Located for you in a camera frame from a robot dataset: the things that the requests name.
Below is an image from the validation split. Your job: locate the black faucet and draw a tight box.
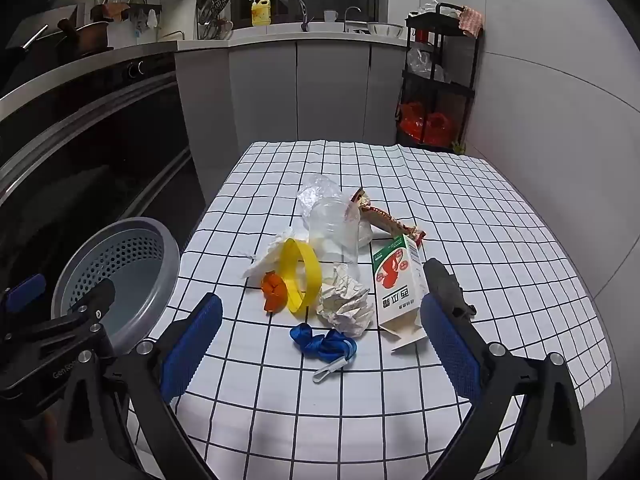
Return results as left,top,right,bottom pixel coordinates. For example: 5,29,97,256
292,0,316,32

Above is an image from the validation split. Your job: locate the white kitchen cabinet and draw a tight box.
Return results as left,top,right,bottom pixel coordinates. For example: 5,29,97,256
175,25,408,206

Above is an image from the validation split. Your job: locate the white tissue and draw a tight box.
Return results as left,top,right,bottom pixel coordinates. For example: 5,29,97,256
243,227,296,281

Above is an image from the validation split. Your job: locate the utensil rail with utensils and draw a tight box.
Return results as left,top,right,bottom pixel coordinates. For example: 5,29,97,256
90,0,163,36

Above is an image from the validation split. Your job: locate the dish rack with lids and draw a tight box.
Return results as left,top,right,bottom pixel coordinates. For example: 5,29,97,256
196,0,235,41

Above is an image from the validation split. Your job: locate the red checked cloth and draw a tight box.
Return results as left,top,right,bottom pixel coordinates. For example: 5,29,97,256
458,6,484,38

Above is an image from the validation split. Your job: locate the yellow plastic ring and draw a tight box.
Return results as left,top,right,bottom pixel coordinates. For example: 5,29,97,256
277,238,323,317

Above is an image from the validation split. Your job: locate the white black-checked tablecloth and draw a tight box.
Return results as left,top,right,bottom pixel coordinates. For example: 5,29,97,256
125,140,613,480

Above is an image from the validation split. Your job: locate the red brown snack wrapper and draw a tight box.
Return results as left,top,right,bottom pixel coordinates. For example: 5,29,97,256
348,188,427,247

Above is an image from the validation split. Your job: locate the metal colander bowl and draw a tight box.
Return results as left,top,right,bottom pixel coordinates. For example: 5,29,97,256
367,21,405,38

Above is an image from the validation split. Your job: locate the grey perforated plastic basket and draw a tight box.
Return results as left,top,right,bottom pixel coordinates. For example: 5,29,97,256
51,217,181,356

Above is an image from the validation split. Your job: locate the clear plastic cup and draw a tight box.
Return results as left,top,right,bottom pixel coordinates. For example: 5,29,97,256
309,196,362,281

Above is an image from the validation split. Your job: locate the paper ball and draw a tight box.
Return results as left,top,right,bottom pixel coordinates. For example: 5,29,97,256
316,265,376,338

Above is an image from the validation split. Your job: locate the orange peel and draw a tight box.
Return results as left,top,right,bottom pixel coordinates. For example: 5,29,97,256
261,271,296,315

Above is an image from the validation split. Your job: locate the black shelf rack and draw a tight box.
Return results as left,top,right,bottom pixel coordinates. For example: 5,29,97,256
396,2,483,153

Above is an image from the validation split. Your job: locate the red plastic bag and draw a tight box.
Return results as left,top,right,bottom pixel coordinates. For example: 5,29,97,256
397,101,429,143
425,112,456,148

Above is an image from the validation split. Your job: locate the clear plastic container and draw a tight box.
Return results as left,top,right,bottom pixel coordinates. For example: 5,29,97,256
417,0,463,16

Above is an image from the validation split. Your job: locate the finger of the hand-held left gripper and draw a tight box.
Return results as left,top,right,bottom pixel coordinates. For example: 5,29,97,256
50,277,117,333
0,274,48,311

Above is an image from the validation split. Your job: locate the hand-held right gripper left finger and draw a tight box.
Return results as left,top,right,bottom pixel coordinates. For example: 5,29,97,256
52,292,224,480

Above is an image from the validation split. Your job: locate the black built-in oven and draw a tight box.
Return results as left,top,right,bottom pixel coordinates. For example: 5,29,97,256
0,52,207,311

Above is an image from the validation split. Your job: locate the clear plastic bag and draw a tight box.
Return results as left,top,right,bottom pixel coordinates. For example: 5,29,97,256
297,175,373,248
406,49,446,83

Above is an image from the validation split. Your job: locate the clear plastic bag on rack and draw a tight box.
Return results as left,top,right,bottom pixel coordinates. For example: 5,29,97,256
406,49,446,83

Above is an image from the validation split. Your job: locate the copper brown pot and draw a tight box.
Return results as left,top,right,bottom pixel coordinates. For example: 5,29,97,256
57,19,113,57

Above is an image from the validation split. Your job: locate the white red milk carton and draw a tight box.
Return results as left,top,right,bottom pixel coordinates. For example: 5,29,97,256
371,233,431,353

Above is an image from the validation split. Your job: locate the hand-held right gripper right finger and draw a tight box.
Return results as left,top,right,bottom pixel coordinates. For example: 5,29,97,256
419,294,588,480

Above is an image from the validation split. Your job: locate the blue lanyard with clip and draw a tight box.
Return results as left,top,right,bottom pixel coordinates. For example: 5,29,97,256
290,323,359,384

